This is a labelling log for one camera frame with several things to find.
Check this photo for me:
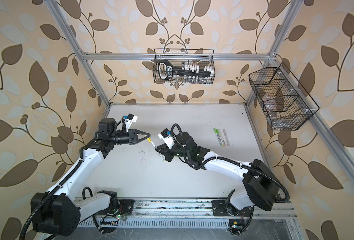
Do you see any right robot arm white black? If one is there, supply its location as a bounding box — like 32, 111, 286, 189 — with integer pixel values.
155, 129, 290, 216

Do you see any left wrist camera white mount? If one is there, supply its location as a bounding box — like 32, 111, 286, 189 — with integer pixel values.
122, 114, 138, 132

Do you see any black tool in basket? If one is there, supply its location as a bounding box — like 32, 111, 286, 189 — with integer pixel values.
156, 60, 215, 81

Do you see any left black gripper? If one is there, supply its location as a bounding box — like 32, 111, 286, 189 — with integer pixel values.
109, 129, 150, 147

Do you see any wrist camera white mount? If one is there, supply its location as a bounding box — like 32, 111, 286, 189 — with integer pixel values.
158, 129, 177, 150
122, 114, 138, 132

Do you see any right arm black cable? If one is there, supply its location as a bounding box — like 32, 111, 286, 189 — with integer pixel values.
170, 122, 290, 204

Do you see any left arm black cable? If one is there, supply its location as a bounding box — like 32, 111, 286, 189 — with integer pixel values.
18, 148, 86, 240

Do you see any aluminium frame post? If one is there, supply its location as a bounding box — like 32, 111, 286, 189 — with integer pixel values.
244, 0, 303, 108
44, 0, 111, 108

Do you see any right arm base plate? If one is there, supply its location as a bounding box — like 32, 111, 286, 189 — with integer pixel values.
211, 200, 252, 218

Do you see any aluminium frame back bar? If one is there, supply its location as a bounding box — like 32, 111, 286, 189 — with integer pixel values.
81, 52, 270, 61

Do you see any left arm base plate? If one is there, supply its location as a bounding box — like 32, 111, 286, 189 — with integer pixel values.
98, 199, 135, 217

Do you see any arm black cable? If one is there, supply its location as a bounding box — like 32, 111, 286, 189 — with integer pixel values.
170, 122, 290, 204
18, 148, 86, 240

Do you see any aluminium frame right post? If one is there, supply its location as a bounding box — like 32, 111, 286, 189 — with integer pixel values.
244, 0, 303, 108

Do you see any aluminium frame left post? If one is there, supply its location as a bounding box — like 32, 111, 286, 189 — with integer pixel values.
44, 0, 111, 108

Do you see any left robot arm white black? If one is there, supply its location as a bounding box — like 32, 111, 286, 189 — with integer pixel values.
19, 114, 151, 240

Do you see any back black wire basket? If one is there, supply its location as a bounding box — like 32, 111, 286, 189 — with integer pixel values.
153, 48, 215, 85

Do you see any right black wire basket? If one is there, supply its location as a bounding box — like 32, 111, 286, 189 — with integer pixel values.
248, 63, 320, 131

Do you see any black wire basket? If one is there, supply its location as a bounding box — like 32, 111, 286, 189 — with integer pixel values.
153, 48, 215, 85
248, 63, 320, 131

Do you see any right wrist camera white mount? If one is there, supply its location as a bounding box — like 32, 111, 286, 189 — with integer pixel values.
158, 129, 177, 150

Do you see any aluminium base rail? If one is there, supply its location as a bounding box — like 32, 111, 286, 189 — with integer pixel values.
65, 197, 297, 220

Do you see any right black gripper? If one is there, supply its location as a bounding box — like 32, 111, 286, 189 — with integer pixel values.
155, 141, 190, 162

